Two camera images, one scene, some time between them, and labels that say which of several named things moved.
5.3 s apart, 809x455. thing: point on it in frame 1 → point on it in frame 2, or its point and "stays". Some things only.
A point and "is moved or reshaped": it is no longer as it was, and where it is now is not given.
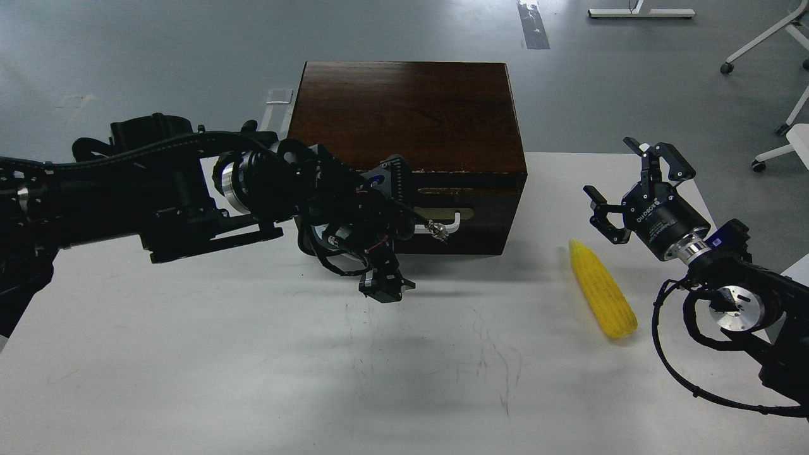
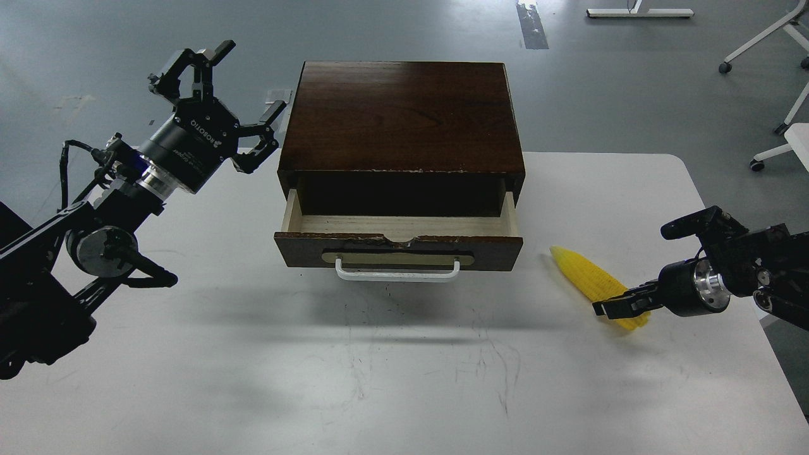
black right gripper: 657,213 → 686,288
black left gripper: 352,224 → 203,133
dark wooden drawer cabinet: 457,125 stays
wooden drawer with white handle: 466,218 → 402,248
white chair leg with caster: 797,135 stays
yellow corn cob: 605,297 is moved or reshaped
